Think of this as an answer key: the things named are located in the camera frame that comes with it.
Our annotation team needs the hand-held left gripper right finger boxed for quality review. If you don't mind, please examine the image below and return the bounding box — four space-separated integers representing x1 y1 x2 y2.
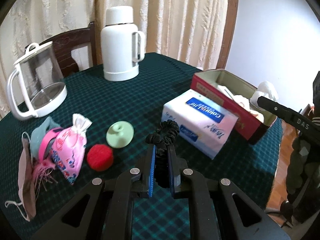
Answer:
167 145 292 240

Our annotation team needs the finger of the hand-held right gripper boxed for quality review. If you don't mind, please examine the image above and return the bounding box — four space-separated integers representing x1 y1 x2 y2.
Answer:
257 95 320 140

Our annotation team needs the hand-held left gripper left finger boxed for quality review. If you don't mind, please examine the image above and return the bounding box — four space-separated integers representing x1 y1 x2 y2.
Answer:
31 144 157 240

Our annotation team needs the black scrunchie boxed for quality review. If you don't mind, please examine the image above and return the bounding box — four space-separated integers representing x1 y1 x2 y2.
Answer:
146 120 180 188

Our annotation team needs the green silicone lid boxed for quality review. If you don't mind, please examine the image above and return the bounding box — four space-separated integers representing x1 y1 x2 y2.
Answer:
106 121 135 149

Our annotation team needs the red soft ball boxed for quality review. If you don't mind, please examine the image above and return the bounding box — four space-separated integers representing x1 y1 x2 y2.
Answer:
87 144 114 172

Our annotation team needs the red tin box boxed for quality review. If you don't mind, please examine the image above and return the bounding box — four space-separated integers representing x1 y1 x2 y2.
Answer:
191 69 278 145

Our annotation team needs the pink printed pouch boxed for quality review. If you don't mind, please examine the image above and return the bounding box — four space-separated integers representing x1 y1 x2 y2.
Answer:
49 114 92 186

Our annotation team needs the pink tassel fringe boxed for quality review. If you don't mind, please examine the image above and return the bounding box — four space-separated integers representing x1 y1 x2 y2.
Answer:
32 159 58 193

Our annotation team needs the pink hair band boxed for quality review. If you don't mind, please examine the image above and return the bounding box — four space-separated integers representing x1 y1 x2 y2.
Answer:
37 127 63 160

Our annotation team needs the teal sock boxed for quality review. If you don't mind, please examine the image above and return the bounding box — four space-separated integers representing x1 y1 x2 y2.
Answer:
30 116 62 159

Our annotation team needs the pink face mask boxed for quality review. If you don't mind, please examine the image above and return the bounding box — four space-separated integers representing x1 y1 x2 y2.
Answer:
5 131 38 222

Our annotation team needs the white plastic bag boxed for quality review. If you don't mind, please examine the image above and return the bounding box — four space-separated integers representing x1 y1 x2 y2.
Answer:
250 81 279 110

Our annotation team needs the white fabric item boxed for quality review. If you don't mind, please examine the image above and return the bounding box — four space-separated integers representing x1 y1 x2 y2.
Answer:
217 84 264 120

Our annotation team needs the white blue tissue pack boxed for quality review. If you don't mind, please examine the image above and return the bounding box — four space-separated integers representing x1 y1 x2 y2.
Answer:
161 89 239 160

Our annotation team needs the green checked tablecloth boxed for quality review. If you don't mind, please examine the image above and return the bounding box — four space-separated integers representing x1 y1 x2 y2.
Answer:
0 52 283 240

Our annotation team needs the white thermos jug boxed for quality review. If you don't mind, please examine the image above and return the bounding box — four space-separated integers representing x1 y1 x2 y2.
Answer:
100 6 146 82

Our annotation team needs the cream curtain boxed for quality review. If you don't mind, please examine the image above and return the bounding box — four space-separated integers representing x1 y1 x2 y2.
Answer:
0 0 233 119

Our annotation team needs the dark wooden chair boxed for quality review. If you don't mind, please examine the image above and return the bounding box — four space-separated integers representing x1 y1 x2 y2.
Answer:
40 21 98 78

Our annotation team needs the wooden door frame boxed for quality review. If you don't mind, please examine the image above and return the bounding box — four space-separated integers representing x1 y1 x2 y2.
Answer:
217 0 240 70

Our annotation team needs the glass kettle with white handle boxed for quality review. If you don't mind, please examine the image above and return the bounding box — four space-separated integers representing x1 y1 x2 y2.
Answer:
6 41 68 120

